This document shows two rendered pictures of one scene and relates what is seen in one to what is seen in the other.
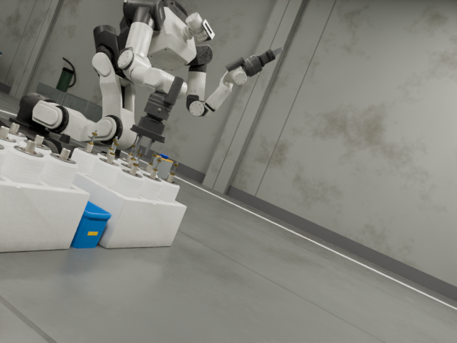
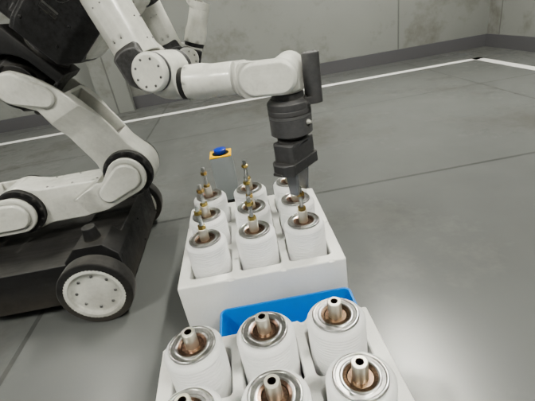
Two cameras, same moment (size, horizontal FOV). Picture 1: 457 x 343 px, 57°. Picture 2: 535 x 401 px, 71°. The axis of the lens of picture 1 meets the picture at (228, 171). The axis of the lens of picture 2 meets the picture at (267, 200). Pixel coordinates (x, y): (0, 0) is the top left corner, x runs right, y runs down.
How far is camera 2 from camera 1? 1.14 m
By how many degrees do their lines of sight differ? 36
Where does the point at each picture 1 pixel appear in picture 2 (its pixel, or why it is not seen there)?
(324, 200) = (232, 50)
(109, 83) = (68, 113)
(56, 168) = (361, 338)
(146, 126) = (299, 155)
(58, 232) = not seen: hidden behind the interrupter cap
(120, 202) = (340, 266)
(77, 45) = not seen: outside the picture
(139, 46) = (141, 32)
